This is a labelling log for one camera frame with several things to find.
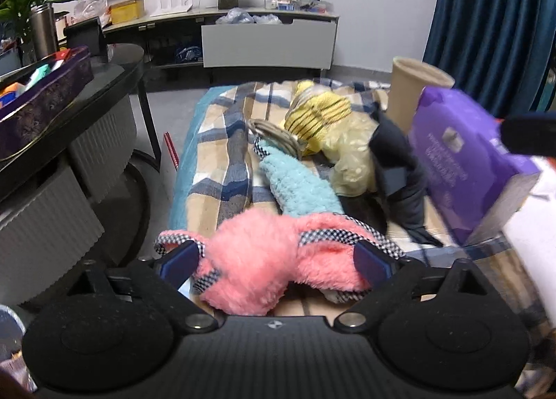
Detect yellow box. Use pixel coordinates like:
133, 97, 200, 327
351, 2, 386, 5
110, 0, 145, 24

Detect yellow striped cloth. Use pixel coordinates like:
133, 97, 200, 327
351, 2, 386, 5
283, 81, 353, 155

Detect purple patterned tin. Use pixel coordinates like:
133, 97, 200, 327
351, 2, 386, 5
0, 46, 94, 161

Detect purple wipes packet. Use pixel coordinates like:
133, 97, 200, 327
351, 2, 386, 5
408, 86, 541, 245

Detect beige paper cup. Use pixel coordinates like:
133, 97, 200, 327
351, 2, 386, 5
386, 57, 455, 132

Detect teal box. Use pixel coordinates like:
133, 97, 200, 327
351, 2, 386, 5
24, 64, 50, 89

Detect grey television cabinet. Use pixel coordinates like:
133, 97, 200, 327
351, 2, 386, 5
102, 6, 340, 82

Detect light blue fluffy cloth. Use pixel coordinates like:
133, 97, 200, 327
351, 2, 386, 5
259, 148, 344, 217

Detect white router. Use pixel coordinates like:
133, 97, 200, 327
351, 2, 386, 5
150, 0, 194, 17

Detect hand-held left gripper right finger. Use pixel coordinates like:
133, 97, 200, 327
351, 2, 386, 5
332, 240, 476, 334

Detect white cardboard box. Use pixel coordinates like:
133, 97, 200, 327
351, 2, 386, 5
469, 156, 556, 308

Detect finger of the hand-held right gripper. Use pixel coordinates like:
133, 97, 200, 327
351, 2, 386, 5
499, 111, 556, 155

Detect dark navy cloth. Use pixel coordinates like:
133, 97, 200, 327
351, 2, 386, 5
339, 110, 444, 247

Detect plaid blanket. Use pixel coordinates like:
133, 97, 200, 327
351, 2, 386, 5
187, 78, 556, 339

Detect pile of small clutter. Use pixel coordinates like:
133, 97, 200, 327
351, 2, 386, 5
263, 0, 335, 14

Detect steel tumbler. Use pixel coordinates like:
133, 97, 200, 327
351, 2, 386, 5
30, 3, 59, 60

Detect pale yellow plastic bag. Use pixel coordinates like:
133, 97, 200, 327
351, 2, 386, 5
324, 114, 378, 197

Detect blue curtain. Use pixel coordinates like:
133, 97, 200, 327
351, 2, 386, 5
423, 0, 556, 113

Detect teal mat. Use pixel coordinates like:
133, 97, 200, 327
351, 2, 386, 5
167, 86, 237, 237

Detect large grey plastic bag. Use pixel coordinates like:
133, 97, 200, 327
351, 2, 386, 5
216, 8, 255, 25

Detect round black table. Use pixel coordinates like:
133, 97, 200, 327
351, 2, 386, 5
0, 43, 163, 308

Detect red stick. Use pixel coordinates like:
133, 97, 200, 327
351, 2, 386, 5
163, 132, 180, 169

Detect white cabinet drawer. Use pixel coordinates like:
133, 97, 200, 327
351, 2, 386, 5
201, 19, 338, 70

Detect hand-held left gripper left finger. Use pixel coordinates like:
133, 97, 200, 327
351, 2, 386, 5
82, 239, 219, 334

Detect pinkish plastic bag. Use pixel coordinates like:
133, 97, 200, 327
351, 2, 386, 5
73, 0, 109, 26

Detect grey cable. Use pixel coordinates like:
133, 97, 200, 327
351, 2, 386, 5
247, 118, 309, 156

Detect blue plastic bag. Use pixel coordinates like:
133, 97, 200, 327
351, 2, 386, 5
175, 45, 203, 63

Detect orange packet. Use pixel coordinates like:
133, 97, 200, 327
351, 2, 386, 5
0, 82, 27, 108

